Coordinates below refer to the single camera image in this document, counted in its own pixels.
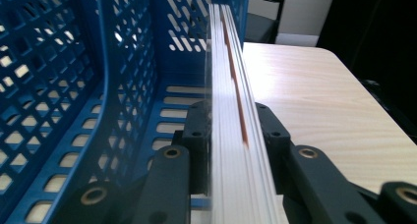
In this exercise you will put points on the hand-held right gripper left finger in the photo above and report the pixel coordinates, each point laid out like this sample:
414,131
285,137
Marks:
196,142

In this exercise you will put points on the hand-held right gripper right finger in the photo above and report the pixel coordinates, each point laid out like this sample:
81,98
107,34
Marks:
273,142

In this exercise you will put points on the white paperback book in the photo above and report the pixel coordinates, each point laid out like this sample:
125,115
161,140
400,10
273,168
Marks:
234,135

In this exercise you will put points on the blue plastic file rack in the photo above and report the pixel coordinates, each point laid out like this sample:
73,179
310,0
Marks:
98,86

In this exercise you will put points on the white panel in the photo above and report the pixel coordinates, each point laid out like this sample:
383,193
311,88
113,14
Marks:
306,14

